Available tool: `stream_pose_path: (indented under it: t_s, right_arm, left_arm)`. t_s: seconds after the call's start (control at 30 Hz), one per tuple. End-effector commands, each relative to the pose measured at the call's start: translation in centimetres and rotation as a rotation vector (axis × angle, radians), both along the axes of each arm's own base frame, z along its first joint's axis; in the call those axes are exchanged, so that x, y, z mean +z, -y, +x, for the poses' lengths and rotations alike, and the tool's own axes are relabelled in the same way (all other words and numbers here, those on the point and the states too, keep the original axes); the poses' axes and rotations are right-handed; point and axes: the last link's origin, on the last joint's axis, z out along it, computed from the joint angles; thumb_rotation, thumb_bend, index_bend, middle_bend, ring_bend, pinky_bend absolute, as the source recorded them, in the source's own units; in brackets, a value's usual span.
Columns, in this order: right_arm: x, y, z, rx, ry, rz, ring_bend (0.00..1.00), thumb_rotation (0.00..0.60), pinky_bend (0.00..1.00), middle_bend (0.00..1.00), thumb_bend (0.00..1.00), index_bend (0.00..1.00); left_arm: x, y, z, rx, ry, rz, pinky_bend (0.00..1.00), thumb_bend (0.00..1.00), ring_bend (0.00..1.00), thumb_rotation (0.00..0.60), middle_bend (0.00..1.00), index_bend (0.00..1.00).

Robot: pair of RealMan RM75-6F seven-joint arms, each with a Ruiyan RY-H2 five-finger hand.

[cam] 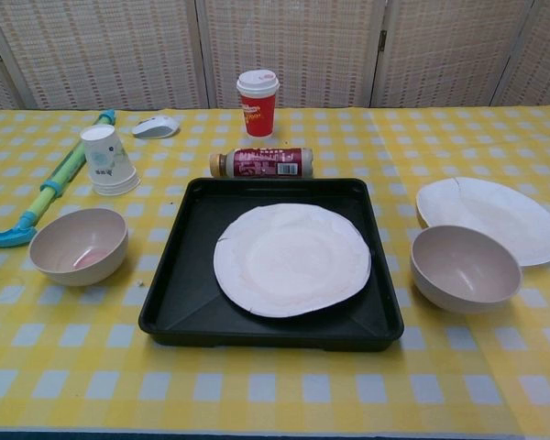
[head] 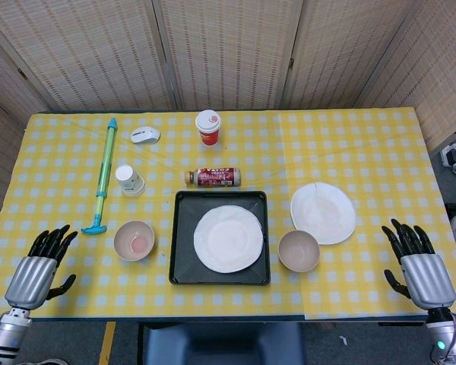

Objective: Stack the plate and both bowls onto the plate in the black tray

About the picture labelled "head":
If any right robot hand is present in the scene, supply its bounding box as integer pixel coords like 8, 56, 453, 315
381, 218, 456, 309

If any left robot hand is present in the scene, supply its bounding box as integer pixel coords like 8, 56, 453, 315
4, 224, 79, 309

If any beige bowl with pink stain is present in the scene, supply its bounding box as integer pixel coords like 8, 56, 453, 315
113, 221, 156, 262

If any white paper plate with notch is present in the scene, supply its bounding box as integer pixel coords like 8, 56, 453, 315
290, 182, 356, 246

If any plain beige bowl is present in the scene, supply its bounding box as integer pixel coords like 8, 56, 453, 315
277, 230, 321, 273

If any black square tray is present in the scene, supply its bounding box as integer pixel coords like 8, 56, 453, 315
169, 189, 271, 287

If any white power adapter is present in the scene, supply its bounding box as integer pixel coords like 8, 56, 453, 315
440, 143, 456, 169

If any green blue toy water pump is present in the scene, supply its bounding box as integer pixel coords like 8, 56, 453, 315
81, 117, 119, 235

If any white paper cup stack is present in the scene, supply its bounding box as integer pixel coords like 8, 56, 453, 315
115, 163, 147, 197

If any white computer mouse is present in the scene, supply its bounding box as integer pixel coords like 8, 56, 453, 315
131, 126, 161, 144

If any brown drink bottle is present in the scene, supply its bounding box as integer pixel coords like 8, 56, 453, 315
184, 166, 242, 189

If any red cup with white lid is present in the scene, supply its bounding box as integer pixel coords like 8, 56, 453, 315
195, 109, 222, 147

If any woven folding screen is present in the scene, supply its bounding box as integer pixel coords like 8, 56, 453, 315
0, 0, 456, 214

